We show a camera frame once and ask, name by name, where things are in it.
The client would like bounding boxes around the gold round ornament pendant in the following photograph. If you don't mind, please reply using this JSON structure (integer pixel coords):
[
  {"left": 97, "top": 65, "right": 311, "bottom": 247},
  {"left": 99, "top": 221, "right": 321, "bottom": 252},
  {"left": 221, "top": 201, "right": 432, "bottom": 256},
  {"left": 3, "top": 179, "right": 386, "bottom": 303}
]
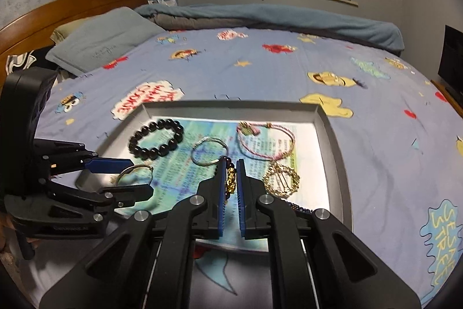
[{"left": 262, "top": 162, "right": 300, "bottom": 199}]

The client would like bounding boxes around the blue crystal bead bracelet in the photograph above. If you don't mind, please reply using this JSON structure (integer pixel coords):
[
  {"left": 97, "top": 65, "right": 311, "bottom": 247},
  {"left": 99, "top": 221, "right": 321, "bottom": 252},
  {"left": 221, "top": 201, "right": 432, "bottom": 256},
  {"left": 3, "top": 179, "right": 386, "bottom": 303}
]
[{"left": 287, "top": 201, "right": 314, "bottom": 216}]

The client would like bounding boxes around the black bead bracelet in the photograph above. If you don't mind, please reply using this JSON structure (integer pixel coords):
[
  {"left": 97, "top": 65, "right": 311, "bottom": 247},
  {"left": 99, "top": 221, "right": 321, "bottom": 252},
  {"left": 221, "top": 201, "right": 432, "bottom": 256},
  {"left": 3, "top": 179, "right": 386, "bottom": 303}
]
[{"left": 127, "top": 118, "right": 185, "bottom": 162}]

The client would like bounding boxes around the thin gold-silver bangle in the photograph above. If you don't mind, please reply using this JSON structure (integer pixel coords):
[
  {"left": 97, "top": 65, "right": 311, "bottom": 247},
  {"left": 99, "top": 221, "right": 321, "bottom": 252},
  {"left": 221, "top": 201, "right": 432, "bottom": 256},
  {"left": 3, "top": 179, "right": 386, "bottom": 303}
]
[{"left": 115, "top": 164, "right": 154, "bottom": 186}]

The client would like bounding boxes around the black white patterned pillow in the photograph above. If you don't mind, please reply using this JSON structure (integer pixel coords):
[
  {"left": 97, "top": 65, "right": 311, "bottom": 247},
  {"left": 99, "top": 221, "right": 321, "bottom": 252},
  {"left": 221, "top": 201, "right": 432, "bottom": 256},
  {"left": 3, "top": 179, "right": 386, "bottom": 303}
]
[{"left": 5, "top": 51, "right": 37, "bottom": 75}]

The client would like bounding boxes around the black monitor screen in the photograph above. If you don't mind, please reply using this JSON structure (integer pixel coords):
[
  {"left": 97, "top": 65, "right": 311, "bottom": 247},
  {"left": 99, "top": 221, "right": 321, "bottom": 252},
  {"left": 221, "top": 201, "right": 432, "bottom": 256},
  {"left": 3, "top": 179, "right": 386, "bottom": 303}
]
[{"left": 438, "top": 25, "right": 463, "bottom": 95}]

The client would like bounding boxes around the grey cardboard box tray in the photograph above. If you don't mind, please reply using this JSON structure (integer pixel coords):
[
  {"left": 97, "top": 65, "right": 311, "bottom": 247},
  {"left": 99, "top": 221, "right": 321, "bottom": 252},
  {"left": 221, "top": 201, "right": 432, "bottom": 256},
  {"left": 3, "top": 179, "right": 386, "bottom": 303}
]
[{"left": 97, "top": 101, "right": 353, "bottom": 228}]

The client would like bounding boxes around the printed paper sheet in tray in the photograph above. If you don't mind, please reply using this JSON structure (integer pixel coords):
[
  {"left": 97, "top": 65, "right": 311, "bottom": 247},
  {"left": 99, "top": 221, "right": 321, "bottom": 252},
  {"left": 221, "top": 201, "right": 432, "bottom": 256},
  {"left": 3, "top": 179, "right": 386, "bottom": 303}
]
[{"left": 115, "top": 116, "right": 331, "bottom": 253}]

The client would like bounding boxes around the silver bangle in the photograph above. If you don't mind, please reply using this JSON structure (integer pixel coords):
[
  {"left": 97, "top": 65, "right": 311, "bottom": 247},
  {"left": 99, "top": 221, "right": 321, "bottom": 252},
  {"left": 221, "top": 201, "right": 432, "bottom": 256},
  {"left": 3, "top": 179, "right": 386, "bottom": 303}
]
[{"left": 191, "top": 136, "right": 229, "bottom": 167}]

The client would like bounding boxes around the grey-blue pillow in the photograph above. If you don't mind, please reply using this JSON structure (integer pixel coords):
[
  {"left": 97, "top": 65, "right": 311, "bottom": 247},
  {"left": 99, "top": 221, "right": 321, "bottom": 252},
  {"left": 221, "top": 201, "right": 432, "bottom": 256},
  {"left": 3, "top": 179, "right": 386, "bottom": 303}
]
[{"left": 45, "top": 7, "right": 165, "bottom": 76}]

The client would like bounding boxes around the wooden headboard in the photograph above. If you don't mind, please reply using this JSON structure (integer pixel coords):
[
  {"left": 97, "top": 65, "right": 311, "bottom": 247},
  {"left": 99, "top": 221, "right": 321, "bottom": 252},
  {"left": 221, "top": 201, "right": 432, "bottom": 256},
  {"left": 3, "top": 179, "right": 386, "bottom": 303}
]
[{"left": 1, "top": 0, "right": 148, "bottom": 83}]

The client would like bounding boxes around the teal folded blanket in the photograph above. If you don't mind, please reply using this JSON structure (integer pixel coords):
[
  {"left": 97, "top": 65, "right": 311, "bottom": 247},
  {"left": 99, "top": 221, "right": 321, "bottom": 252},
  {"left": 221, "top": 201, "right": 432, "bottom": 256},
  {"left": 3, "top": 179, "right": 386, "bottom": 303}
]
[{"left": 135, "top": 3, "right": 405, "bottom": 55}]

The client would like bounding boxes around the blue cartoon bed sheet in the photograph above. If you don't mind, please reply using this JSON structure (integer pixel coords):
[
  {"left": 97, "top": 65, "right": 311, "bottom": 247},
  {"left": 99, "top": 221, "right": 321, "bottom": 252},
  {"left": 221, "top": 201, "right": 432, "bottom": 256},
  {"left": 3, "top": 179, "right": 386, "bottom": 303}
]
[{"left": 37, "top": 28, "right": 462, "bottom": 305}]

